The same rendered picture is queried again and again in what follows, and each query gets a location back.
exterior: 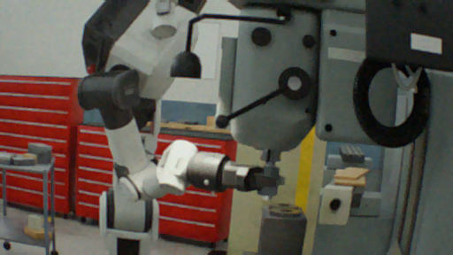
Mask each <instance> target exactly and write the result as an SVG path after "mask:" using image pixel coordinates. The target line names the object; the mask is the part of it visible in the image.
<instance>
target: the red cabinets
mask: <svg viewBox="0 0 453 255"><path fill-rule="evenodd" d="M80 79H81V78H77V77H61V76H57V77H53V76H38V75H35V76H31V75H24V76H23V75H9V74H6V75H2V74H0V152H3V151H6V153H13V154H24V153H25V154H28V143H41V144H45V145H48V146H50V147H52V152H51V156H52V157H54V159H55V161H54V163H55V169H54V178H55V180H54V199H55V202H54V207H55V211H56V212H62V213H64V215H63V218H64V219H67V218H68V217H67V214H68V213H70V212H73V213H76V214H77V215H79V216H81V223H85V221H86V217H89V218H91V219H95V220H100V212H99V211H100V202H99V201H100V197H101V196H102V194H103V192H104V191H105V192H108V193H109V191H108V188H113V183H112V179H113V169H114V167H113V156H112V154H111V148H110V145H109V139H108V137H107V134H106V132H105V130H104V124H103V122H86V123H83V114H84V110H82V109H81V108H80V105H79V103H78V100H77V89H78V86H79V83H80ZM176 141H186V142H189V143H192V144H194V145H195V147H196V148H197V149H198V152H199V151H205V152H211V153H220V154H224V155H228V156H229V157H230V159H231V160H232V161H234V162H236V152H237V142H236V141H235V139H234V138H233V137H232V136H229V135H213V134H204V133H195V132H187V131H178V130H160V129H159V133H158V134H157V149H156V151H155V153H154V156H156V158H158V159H160V160H161V158H162V156H163V153H164V151H165V150H166V149H167V148H168V147H169V146H170V145H171V144H173V143H174V142H176ZM5 172H6V180H5V182H6V200H8V201H12V202H18V203H20V204H23V205H31V206H35V207H41V208H43V203H44V202H43V174H33V173H31V172H20V171H14V170H10V169H5ZM233 194H234V189H227V190H226V191H225V192H223V193H219V192H215V193H214V195H213V194H212V193H211V191H208V190H203V189H195V188H194V187H193V186H192V185H191V186H190V187H189V188H188V187H186V188H185V190H184V194H183V195H181V196H176V195H173V194H170V193H167V194H166V195H163V196H162V197H161V198H156V202H157V204H158V211H159V217H158V226H157V227H158V232H160V233H165V234H168V235H171V236H181V237H187V238H193V239H198V240H204V241H210V242H211V249H215V248H216V243H217V242H219V241H220V240H222V239H223V242H227V240H228V237H229V234H230V224H231V214H232V204H233Z"/></svg>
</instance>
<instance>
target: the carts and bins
mask: <svg viewBox="0 0 453 255"><path fill-rule="evenodd" d="M51 152H52V147H50V146H48V145H45V144H41V143H28V154H25V153H24V154H13V153H6V151H3V152H0V169H3V200H4V201H3V207H4V211H3V213H4V215H3V217H2V218H1V220H0V239H1V240H3V241H5V242H4V243H3V247H4V249H6V250H7V251H8V250H10V248H11V247H12V245H11V244H10V243H9V242H14V243H22V244H28V245H34V246H36V247H42V248H45V251H46V255H59V254H58V251H57V250H56V237H55V234H56V231H55V226H56V225H55V215H54V212H55V207H54V202H55V199H54V180H55V178H54V169H55V163H54V161H55V159H54V157H52V156H51ZM5 169H10V170H14V171H20V172H31V173H33V174H43V202H44V203H43V210H44V214H43V217H44V221H43V220H41V219H42V218H40V217H38V216H36V215H33V214H32V215H28V219H27V218H19V217H15V216H10V215H7V209H6V204H7V202H6V182H5V180H6V172H5ZM49 171H51V175H50V184H51V185H50V194H51V197H50V203H51V208H50V211H51V222H48V219H49V217H48V198H47V197H48V190H47V187H48V179H47V175H48V174H49ZM51 241H52V247H53V249H52V251H50V245H51Z"/></svg>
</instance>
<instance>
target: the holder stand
mask: <svg viewBox="0 0 453 255"><path fill-rule="evenodd" d="M307 223H308V221H307V218H306V217H305V215H304V211H303V209H302V208H301V207H299V205H292V204H287V203H273V204H269V205H268V206H263V207H262V217H261V227H260V236H259V240H258V245H257V255H303V242H304V240H305V232H306V225H307Z"/></svg>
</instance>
